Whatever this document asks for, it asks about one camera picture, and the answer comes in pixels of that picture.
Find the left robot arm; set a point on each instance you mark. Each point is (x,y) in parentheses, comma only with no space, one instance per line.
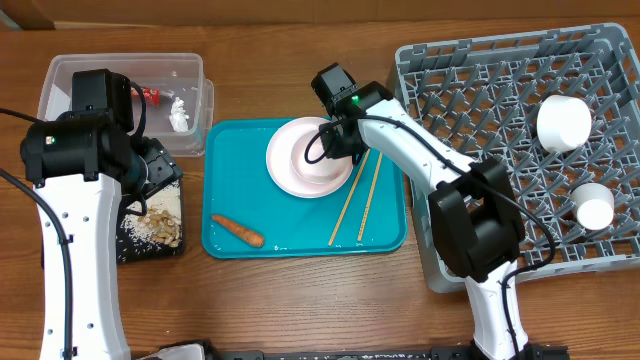
(85,169)

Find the orange carrot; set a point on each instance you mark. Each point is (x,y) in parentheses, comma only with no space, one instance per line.
(245,234)

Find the nut shell food scraps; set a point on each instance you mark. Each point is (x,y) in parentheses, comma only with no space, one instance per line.
(159,227)

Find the pink plate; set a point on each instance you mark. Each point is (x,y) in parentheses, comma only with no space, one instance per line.
(278,160)

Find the white tissue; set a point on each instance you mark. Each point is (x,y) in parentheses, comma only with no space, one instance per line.
(178,116)

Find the teal serving tray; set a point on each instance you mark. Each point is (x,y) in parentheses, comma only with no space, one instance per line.
(237,185)

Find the black rectangular tray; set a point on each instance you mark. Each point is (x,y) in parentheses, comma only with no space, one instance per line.
(125,253)

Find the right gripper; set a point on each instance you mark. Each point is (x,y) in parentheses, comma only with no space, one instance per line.
(335,149)

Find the spilled white rice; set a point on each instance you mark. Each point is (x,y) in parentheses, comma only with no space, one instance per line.
(167,199)

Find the red snack wrapper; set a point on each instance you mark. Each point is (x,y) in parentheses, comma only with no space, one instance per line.
(151,96)

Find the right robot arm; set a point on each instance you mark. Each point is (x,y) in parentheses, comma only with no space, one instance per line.
(475,222)

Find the white bowl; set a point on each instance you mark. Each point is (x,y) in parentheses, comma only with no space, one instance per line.
(563,123)

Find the white cup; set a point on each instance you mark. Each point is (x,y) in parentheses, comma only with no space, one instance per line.
(594,206)

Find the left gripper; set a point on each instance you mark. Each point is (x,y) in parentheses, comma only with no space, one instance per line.
(164,168)

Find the grey dishwasher rack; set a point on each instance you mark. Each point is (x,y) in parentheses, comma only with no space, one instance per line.
(481,96)

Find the wooden chopstick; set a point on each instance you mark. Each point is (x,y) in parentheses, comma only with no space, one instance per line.
(369,198)
(348,198)

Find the clear plastic waste bin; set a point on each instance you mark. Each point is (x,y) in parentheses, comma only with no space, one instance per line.
(173,74)

